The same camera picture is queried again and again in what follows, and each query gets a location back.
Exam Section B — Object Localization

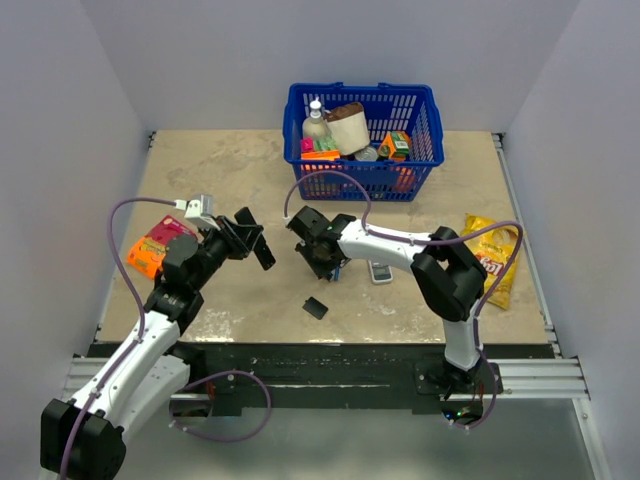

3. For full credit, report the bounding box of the purple camera cable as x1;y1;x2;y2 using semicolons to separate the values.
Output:
59;197;179;480
282;170;525;351

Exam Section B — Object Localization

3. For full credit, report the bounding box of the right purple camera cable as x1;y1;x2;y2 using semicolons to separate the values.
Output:
282;170;525;351

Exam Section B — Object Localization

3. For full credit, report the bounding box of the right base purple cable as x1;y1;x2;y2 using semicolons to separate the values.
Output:
447;349;501;431

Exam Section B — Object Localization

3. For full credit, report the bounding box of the white remote control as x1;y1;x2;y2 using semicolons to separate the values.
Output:
368;261;393;285

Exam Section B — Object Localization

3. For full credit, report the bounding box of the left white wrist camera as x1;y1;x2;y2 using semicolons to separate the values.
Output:
174;194;217;230

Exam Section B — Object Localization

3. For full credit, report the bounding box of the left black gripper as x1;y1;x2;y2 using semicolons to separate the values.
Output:
191;215;262;291

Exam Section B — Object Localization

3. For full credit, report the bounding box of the white brown paper bag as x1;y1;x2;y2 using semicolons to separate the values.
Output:
324;102;370;156

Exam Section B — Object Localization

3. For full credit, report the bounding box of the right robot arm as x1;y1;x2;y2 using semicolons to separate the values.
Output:
286;206;487;393

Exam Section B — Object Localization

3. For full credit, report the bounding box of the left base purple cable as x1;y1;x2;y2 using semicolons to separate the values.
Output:
168;369;273;444

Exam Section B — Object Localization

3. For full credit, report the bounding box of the green small packet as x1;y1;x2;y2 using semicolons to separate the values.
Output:
314;136;338;152

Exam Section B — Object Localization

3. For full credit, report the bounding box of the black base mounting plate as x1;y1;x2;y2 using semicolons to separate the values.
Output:
87;339;561;417

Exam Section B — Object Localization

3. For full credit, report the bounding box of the orange pink candy box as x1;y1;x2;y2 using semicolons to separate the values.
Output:
126;215;196;279

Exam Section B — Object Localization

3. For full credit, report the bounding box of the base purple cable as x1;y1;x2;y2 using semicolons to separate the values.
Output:
168;369;273;444
447;349;501;431

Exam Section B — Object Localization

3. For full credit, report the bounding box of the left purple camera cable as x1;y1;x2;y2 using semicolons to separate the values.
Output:
59;197;179;480

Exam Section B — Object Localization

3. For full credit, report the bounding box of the pink small box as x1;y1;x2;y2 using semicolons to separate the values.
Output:
300;137;315;153

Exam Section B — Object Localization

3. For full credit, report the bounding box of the metal tin can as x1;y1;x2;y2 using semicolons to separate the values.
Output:
354;145;379;162

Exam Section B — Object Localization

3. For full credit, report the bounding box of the blue plastic shopping basket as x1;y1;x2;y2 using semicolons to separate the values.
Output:
282;82;444;202

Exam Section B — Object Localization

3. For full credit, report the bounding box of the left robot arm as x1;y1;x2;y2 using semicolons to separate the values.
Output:
40;208;275;479

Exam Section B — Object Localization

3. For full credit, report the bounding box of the orange flat box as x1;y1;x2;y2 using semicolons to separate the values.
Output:
301;150;341;161

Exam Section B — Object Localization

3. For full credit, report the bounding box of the black remote battery cover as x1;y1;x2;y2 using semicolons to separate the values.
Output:
302;297;328;320

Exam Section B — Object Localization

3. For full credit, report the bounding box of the black remote control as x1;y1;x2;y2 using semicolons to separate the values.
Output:
234;206;276;271

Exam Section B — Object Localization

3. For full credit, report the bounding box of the white pump bottle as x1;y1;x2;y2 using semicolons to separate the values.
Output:
302;97;330;140

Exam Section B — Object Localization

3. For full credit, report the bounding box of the orange green juice carton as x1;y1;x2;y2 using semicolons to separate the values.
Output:
378;131;411;162

